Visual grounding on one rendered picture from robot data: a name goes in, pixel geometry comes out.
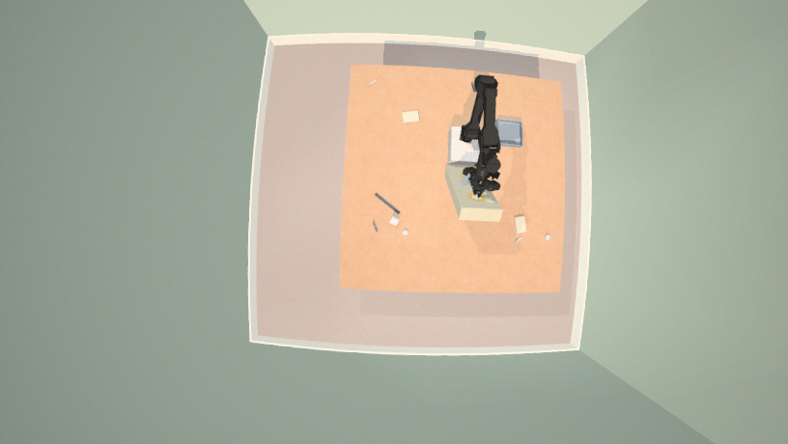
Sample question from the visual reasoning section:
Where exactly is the beige service panel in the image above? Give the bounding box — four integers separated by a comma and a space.
444, 165, 503, 222

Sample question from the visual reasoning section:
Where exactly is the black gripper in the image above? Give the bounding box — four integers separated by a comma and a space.
462, 161, 501, 198

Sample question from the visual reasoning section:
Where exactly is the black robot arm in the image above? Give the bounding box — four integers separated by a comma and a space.
460, 74, 501, 180

